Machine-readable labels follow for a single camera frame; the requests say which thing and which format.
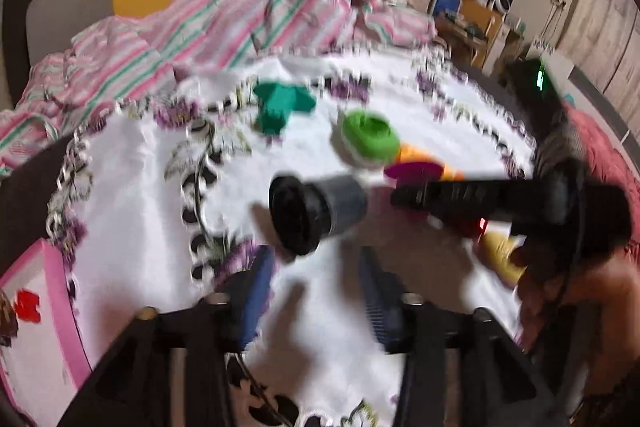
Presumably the beige oval plastic toy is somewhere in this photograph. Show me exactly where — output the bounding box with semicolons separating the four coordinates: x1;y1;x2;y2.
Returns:
479;231;527;289

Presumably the pink green striped blanket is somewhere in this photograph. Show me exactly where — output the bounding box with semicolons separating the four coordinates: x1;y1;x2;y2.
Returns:
0;0;437;175

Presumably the white embroidered floral cloth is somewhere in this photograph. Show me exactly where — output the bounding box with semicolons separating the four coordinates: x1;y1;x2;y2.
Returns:
47;42;543;427

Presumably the yellow plastic toy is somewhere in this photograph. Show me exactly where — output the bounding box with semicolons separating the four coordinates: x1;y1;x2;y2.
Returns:
396;144;433;166

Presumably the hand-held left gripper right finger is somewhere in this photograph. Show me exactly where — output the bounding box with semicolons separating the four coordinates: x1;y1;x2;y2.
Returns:
358;247;571;427

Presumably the red quilt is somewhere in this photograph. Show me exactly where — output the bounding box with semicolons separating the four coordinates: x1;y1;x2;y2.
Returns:
562;99;640;212

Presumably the person's right hand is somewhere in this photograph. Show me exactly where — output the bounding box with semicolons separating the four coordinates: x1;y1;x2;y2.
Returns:
509;242;640;405

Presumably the dark green plastic toy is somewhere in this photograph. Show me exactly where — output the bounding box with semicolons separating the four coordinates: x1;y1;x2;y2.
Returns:
252;82;317;136

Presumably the light green plastic toy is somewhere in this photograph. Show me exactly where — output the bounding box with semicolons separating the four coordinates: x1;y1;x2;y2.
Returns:
339;109;402;168

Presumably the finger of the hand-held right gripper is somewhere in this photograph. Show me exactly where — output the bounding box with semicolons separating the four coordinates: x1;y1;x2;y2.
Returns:
425;209;501;237
390;178;543;214

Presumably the pink rimmed white tray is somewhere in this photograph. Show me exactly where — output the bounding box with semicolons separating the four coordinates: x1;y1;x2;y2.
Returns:
0;239;97;427

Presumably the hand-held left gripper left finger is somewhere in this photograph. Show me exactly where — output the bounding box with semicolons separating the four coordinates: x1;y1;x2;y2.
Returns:
57;246;277;427

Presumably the magenta plastic toy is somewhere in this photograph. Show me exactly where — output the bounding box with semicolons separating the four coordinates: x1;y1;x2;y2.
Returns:
384;161;447;188

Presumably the wooden desk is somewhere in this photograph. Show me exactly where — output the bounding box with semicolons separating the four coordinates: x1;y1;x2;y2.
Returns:
437;0;507;68

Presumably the red gear-shaped toy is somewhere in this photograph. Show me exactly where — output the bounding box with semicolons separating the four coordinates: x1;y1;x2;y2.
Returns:
14;291;42;324

